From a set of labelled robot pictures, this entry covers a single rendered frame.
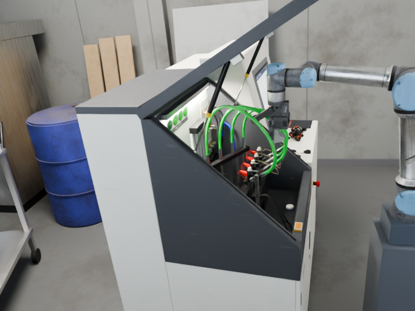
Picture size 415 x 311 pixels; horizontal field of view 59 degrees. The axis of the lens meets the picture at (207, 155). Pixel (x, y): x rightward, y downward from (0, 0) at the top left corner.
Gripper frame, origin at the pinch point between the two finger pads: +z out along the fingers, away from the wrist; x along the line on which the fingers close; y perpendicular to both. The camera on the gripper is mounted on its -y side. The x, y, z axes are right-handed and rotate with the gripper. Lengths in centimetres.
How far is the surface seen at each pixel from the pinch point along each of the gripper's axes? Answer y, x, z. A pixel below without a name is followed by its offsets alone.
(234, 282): -12, -36, 49
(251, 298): -5, -36, 56
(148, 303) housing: -55, -36, 70
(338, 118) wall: 31, 240, 67
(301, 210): 13.5, -8.8, 26.8
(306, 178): 13.2, 21.1, 26.8
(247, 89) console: -17.8, 34.5, -16.1
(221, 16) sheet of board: -79, 210, -43
